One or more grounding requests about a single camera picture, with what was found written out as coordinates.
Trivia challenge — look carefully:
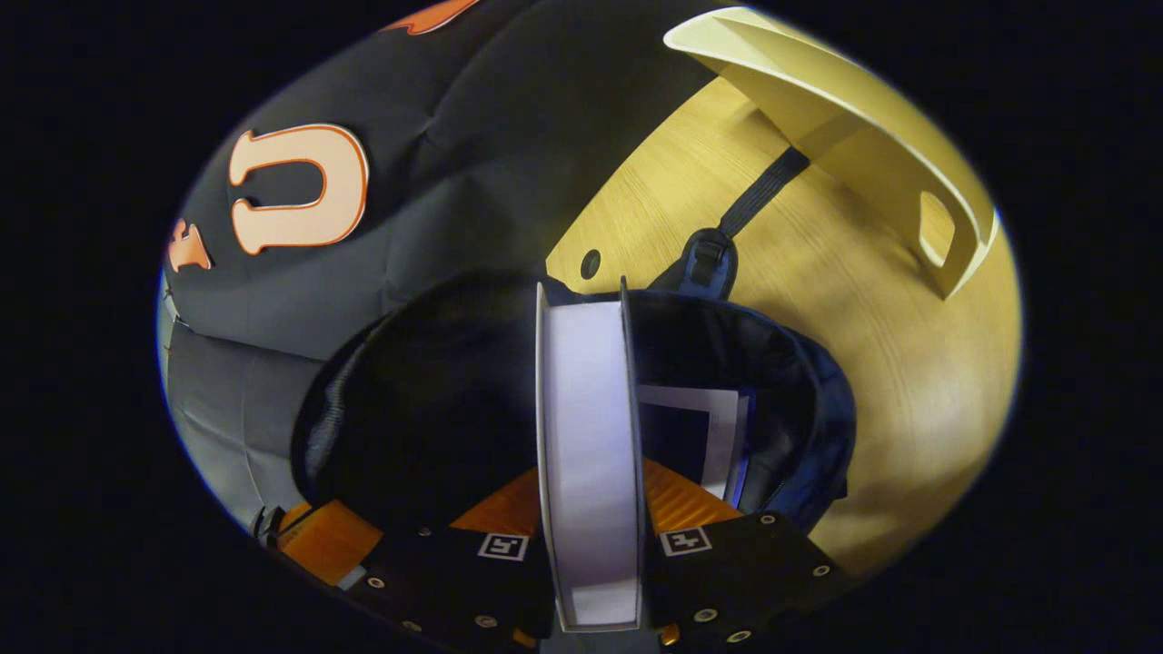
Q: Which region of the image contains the black backdrop cloth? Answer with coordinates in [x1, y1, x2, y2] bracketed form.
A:
[156, 0, 728, 537]

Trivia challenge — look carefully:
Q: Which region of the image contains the white spine book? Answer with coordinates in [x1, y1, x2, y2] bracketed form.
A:
[534, 277, 651, 634]

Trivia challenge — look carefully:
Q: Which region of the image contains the blue cover book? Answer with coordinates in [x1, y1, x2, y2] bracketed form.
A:
[636, 384, 753, 510]

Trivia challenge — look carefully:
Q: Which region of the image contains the cream bookshelf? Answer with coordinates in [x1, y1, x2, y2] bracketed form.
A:
[663, 5, 1000, 301]

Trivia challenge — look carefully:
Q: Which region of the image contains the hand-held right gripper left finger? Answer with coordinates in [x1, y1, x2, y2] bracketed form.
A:
[350, 468, 557, 650]

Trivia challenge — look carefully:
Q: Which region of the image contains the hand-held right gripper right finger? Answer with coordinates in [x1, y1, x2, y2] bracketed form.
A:
[641, 459, 855, 649]

